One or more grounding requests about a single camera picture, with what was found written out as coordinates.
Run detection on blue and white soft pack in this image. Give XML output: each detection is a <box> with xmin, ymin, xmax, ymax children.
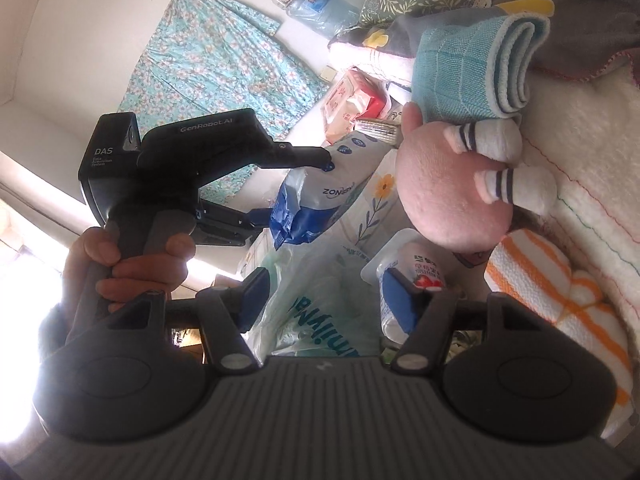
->
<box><xmin>269</xmin><ymin>132</ymin><xmax>390</xmax><ymax>252</ymax></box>

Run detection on white plastic bag green print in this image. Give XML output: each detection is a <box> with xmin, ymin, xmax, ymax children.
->
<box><xmin>244</xmin><ymin>229</ymin><xmax>387</xmax><ymax>359</ymax></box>

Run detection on pink wet wipes pack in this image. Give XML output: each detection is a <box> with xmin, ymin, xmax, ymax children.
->
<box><xmin>322</xmin><ymin>68</ymin><xmax>373</xmax><ymax>133</ymax></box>

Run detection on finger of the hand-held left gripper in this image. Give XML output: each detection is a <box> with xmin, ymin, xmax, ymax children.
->
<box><xmin>196</xmin><ymin>199</ymin><xmax>272</xmax><ymax>247</ymax></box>
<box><xmin>259</xmin><ymin>144</ymin><xmax>334</xmax><ymax>173</ymax></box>

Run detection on teal floral wall cloth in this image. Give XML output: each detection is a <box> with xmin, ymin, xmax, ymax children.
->
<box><xmin>117</xmin><ymin>0</ymin><xmax>332</xmax><ymax>207</ymax></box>

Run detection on blue water jug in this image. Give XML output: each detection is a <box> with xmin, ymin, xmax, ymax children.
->
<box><xmin>289</xmin><ymin>0</ymin><xmax>369</xmax><ymax>42</ymax></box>

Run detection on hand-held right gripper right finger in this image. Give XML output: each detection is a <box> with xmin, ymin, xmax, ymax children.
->
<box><xmin>381</xmin><ymin>267</ymin><xmax>542</xmax><ymax>375</ymax></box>

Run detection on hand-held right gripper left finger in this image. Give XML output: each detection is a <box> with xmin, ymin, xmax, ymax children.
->
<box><xmin>104</xmin><ymin>267</ymin><xmax>274</xmax><ymax>375</ymax></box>

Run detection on pink plush toy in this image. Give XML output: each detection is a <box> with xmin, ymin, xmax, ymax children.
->
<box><xmin>394</xmin><ymin>102</ymin><xmax>559</xmax><ymax>254</ymax></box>

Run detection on orange striped towel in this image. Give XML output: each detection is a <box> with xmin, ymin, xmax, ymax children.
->
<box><xmin>482</xmin><ymin>232</ymin><xmax>634</xmax><ymax>409</ymax></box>

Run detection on white yogurt cup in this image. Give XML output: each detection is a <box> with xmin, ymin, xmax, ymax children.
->
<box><xmin>360</xmin><ymin>228</ymin><xmax>447</xmax><ymax>345</ymax></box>

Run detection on person's left hand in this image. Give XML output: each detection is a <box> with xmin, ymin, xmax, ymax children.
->
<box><xmin>60</xmin><ymin>227</ymin><xmax>197</xmax><ymax>315</ymax></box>

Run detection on blue folded towel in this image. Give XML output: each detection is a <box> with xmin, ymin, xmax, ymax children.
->
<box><xmin>409</xmin><ymin>13</ymin><xmax>552</xmax><ymax>122</ymax></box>

